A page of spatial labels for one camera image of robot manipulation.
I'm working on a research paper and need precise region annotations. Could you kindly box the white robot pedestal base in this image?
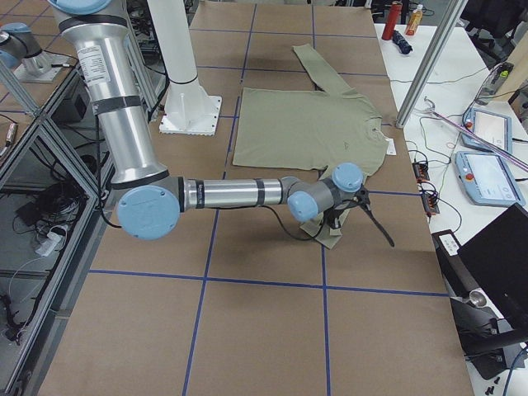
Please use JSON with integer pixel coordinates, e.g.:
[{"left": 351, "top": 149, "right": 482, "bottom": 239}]
[{"left": 148, "top": 0, "right": 222, "bottom": 136}]

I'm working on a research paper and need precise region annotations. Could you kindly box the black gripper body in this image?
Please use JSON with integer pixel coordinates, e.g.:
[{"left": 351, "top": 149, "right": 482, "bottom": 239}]
[{"left": 328, "top": 199, "right": 351, "bottom": 229}]

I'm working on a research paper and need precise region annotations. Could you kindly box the orange drink bottle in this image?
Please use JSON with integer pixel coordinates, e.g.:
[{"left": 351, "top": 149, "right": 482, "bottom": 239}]
[{"left": 404, "top": 4, "right": 423, "bottom": 36}]

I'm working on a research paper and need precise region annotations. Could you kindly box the red water bottle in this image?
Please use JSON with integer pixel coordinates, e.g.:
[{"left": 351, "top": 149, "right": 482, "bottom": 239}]
[{"left": 381, "top": 1, "right": 403, "bottom": 40}]

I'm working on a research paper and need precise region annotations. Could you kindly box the folded dark blue umbrella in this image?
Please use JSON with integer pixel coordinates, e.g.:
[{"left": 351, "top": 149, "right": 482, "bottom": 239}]
[{"left": 392, "top": 30, "right": 413, "bottom": 55}]

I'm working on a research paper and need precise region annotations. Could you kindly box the far blue teach pendant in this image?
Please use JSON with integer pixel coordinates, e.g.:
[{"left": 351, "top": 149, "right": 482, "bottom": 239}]
[{"left": 463, "top": 108, "right": 512, "bottom": 153}]

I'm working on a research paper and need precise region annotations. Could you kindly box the black box with label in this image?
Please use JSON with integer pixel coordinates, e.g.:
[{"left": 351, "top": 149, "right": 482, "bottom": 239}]
[{"left": 431, "top": 229, "right": 479, "bottom": 298}]

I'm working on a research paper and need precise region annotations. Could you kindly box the orange circuit board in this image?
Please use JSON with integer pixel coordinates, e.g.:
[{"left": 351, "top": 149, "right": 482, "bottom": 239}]
[
  {"left": 412, "top": 162, "right": 430, "bottom": 182},
  {"left": 421, "top": 191, "right": 440, "bottom": 217}
]

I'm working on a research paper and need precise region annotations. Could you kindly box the blue teach pendant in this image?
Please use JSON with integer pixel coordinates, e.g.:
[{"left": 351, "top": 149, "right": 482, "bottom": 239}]
[
  {"left": 463, "top": 108, "right": 512, "bottom": 153},
  {"left": 455, "top": 151, "right": 526, "bottom": 207}
]

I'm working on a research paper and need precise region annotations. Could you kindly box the olive green long-sleeve shirt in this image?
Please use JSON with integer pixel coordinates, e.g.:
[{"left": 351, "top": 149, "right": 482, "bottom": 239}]
[{"left": 231, "top": 44, "right": 389, "bottom": 250}]

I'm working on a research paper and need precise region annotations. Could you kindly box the white power strip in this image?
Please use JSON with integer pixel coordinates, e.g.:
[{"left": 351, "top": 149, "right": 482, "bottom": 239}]
[{"left": 35, "top": 231, "right": 65, "bottom": 257}]

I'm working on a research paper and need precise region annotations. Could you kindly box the aluminium frame post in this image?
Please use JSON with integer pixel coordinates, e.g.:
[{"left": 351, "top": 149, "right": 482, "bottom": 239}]
[{"left": 395, "top": 0, "right": 468, "bottom": 129}]

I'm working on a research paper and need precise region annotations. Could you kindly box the white paper hang tag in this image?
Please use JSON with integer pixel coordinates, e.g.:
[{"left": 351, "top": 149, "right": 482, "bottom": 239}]
[{"left": 385, "top": 138, "right": 397, "bottom": 156}]

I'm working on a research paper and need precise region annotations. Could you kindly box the white reacher grabber stick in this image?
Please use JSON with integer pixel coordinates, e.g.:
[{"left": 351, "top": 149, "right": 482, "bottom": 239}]
[{"left": 423, "top": 97, "right": 528, "bottom": 167}]

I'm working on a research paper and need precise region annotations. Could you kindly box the near blue teach pendant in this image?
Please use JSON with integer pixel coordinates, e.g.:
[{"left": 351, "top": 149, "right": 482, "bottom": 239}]
[{"left": 455, "top": 151, "right": 526, "bottom": 207}]

